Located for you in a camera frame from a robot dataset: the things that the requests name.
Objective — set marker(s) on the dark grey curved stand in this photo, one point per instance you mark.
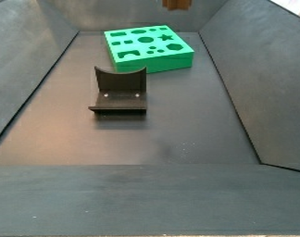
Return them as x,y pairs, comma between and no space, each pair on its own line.
121,91

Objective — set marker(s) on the brown star prism block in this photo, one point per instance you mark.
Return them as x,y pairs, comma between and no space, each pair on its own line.
177,4

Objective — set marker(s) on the green shape sorter board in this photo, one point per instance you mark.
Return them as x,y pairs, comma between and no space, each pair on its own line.
147,47

